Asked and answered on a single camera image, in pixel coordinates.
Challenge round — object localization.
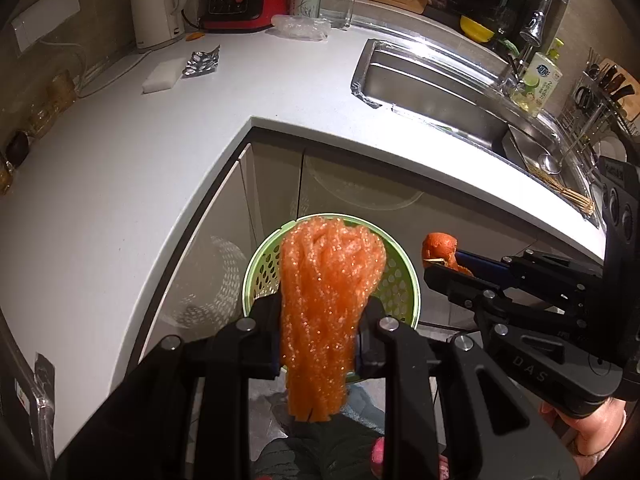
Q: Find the silver pill blister pack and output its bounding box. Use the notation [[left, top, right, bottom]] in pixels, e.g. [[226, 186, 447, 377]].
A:
[[182, 46, 220, 78]]

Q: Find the dish soap bottle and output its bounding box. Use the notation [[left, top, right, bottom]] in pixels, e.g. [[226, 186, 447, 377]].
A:
[[511, 37, 564, 117]]

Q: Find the green perforated trash basket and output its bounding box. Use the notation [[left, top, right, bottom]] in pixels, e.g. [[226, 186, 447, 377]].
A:
[[241, 212, 423, 386]]

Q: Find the white electric kettle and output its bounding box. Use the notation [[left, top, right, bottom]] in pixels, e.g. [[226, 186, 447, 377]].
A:
[[130, 0, 186, 52]]

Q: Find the yellow bowl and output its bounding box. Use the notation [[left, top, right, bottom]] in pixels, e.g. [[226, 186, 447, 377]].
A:
[[459, 15, 495, 44]]

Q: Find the orange fruit peel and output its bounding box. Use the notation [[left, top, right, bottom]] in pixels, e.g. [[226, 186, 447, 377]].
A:
[[422, 232, 473, 276]]

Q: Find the clear drinking glass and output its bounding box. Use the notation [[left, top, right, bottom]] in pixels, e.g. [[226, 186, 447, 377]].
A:
[[319, 0, 355, 29]]

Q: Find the clear plastic bag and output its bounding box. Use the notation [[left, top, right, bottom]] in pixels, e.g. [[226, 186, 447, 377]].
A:
[[271, 14, 332, 42]]

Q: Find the bundle of bamboo skewers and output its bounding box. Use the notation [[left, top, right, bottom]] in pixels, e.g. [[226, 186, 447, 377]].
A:
[[527, 166, 596, 216]]

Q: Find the small orange peel scrap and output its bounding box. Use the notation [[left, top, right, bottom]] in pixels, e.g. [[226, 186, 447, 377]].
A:
[[186, 32, 205, 42]]

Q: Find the white wall socket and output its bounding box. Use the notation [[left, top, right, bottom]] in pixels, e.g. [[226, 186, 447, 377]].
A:
[[11, 0, 80, 53]]

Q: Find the right hand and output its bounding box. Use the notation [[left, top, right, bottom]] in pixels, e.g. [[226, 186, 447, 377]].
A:
[[538, 398, 627, 478]]

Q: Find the stainless steel sink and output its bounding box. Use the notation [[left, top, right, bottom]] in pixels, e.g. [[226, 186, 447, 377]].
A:
[[352, 39, 601, 226]]

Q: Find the chrome faucet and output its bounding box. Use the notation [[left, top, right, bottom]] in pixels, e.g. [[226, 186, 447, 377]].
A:
[[492, 0, 553, 96]]

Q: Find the white foam block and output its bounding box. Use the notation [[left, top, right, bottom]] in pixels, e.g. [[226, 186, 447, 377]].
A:
[[142, 58, 186, 94]]

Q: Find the orange foam fruit net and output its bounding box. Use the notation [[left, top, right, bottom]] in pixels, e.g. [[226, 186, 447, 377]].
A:
[[280, 216, 386, 422]]

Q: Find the wire dish rack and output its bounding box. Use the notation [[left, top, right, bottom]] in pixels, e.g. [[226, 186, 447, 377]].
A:
[[559, 49, 639, 170]]

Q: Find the wooden knife block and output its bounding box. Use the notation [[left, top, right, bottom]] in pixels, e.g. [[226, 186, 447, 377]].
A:
[[597, 58, 639, 122]]

